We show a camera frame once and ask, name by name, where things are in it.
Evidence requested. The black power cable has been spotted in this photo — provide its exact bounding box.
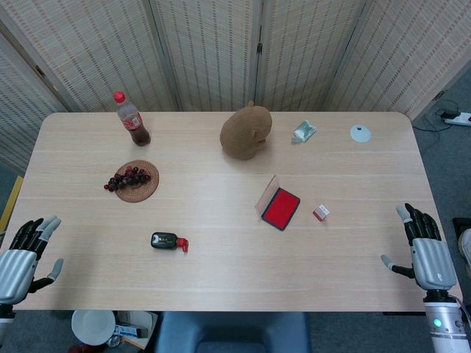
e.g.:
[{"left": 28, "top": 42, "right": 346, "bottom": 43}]
[{"left": 411, "top": 99, "right": 461, "bottom": 151}]

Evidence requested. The cardboard box with clutter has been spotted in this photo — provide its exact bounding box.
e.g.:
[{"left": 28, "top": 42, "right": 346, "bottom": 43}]
[{"left": 110, "top": 311, "right": 159, "bottom": 350}]

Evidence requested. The round woven brown coaster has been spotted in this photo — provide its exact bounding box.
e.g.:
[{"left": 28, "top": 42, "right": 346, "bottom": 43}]
[{"left": 112, "top": 159, "right": 160, "bottom": 204}]

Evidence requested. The small tissue pack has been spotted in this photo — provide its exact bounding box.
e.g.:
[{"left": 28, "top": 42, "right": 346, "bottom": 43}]
[{"left": 291, "top": 119, "right": 318, "bottom": 144}]

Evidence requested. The black ink bottle red cap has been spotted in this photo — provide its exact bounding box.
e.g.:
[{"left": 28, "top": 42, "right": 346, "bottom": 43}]
[{"left": 150, "top": 231, "right": 190, "bottom": 254}]

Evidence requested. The white shoe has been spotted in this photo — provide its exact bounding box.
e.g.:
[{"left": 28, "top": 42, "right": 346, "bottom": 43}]
[{"left": 457, "top": 227, "right": 471, "bottom": 266}]

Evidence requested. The blue chair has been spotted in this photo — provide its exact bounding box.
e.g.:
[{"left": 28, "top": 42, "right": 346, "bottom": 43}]
[{"left": 153, "top": 311, "right": 313, "bottom": 353}]

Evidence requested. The woven folding screen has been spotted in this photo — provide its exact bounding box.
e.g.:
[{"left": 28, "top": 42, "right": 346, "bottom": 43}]
[{"left": 0, "top": 0, "right": 471, "bottom": 174}]

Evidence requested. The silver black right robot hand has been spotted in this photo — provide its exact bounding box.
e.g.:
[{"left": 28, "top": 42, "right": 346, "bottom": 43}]
[{"left": 380, "top": 202, "right": 459, "bottom": 293}]

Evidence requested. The brown plush toy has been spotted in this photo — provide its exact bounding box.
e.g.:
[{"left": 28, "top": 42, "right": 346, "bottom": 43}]
[{"left": 219, "top": 100, "right": 273, "bottom": 161}]

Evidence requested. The white bowl under table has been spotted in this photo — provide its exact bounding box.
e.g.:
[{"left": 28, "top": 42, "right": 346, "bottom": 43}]
[{"left": 71, "top": 310, "right": 117, "bottom": 347}]

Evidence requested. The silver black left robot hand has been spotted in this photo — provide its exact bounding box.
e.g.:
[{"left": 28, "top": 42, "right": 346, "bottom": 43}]
[{"left": 0, "top": 215, "right": 65, "bottom": 305}]

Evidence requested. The red ink pad case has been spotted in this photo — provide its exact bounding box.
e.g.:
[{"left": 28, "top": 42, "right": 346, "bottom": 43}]
[{"left": 254, "top": 175, "right": 301, "bottom": 232}]

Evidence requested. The dark red grape bunch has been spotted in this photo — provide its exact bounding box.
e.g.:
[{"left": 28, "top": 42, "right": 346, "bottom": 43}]
[{"left": 103, "top": 166, "right": 152, "bottom": 191}]

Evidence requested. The white power strip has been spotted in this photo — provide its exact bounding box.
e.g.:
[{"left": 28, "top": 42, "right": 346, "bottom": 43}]
[{"left": 444, "top": 112, "right": 471, "bottom": 128}]

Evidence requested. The cola bottle with red cap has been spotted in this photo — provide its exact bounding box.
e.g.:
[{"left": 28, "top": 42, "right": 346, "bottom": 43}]
[{"left": 113, "top": 90, "right": 152, "bottom": 147}]

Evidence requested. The white round grommet cover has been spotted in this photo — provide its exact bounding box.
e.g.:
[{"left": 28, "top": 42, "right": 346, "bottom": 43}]
[{"left": 350, "top": 124, "right": 373, "bottom": 143}]

